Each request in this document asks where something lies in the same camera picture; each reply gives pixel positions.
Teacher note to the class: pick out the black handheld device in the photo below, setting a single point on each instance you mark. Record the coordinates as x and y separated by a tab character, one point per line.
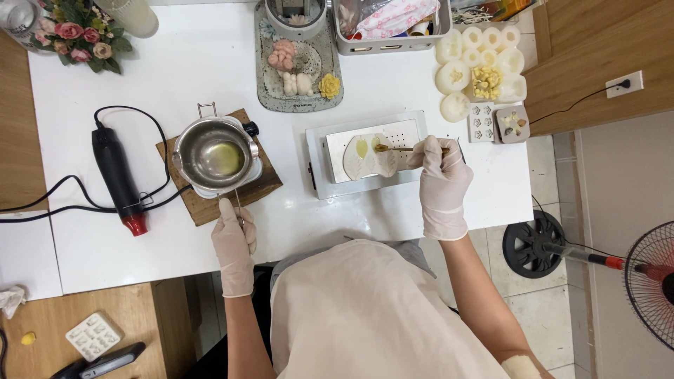
105	362

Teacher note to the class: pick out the brown cork mat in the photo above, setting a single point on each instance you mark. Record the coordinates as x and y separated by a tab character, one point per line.
263	192

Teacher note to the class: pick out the white rectangular multi-cavity mould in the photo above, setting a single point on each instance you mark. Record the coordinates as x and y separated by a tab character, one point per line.
481	123

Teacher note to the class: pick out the person's cream apron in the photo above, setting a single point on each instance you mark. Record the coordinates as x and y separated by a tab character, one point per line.
363	316

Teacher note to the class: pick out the small yellow wax lump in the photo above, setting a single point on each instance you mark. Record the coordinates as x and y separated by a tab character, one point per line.
28	338

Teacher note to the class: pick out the crumpled white tissue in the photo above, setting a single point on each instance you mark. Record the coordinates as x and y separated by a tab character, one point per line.
11	300

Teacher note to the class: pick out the grey storage bin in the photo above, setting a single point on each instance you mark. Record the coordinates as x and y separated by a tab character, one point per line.
389	45

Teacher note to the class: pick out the person's left hand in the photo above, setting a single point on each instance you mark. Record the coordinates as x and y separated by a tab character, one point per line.
234	242

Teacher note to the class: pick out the white silicone tray mould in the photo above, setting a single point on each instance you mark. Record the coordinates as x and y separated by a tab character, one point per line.
93	337

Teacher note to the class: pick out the wooden bench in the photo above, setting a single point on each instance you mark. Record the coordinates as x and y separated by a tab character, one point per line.
52	316

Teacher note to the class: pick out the pink flower candle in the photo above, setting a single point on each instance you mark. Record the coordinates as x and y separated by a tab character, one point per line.
281	55

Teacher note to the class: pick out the yellow wax pieces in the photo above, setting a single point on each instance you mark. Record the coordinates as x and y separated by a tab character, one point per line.
486	82

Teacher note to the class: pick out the person's right hand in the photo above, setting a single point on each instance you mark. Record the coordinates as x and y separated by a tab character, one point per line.
445	184

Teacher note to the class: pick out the white warming plate base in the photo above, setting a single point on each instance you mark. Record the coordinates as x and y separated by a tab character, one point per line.
363	189

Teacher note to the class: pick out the black standing fan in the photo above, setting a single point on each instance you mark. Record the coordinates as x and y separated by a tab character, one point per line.
532	245

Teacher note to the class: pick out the small white hot plate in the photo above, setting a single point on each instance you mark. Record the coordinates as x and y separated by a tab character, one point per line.
252	176

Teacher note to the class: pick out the white ribbed pillar candle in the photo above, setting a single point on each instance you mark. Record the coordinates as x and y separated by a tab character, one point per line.
129	16

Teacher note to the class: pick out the white wall socket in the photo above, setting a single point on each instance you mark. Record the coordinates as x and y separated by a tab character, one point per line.
624	84

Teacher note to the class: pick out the heap of craft supplies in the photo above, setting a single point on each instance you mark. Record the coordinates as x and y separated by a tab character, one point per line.
489	10

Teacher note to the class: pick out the small white figure candle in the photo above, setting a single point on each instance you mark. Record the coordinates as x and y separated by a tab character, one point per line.
289	85
305	84

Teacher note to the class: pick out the white leaf silicone mould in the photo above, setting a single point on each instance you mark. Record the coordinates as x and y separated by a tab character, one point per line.
368	166

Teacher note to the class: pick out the small golden spoon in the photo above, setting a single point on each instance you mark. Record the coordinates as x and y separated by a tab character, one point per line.
392	149

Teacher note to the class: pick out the beige square mould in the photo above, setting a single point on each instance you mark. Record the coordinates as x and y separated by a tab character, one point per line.
512	126

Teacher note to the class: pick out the cluster of white silicone moulds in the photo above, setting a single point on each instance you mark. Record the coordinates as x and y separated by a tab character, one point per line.
453	79

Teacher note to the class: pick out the stainless steel melting pot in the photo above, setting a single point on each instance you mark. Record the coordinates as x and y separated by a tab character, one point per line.
210	158

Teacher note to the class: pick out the yellow flower candle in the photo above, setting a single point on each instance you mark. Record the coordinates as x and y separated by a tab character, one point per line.
329	86

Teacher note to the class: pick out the grey speckled tray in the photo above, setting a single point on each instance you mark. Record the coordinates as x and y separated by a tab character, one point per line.
274	100

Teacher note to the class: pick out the black heat gun red nozzle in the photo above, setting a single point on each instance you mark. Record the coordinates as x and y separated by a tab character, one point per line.
116	173

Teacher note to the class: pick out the thin black tool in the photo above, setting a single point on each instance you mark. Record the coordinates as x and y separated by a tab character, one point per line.
462	152

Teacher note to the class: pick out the round grey white appliance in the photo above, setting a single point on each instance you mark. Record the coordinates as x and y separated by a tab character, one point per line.
295	21

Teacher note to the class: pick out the pink rose bouquet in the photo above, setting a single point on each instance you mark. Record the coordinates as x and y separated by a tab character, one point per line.
84	37

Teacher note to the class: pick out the clear glass jar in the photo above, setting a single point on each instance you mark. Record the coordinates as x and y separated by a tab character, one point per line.
16	21

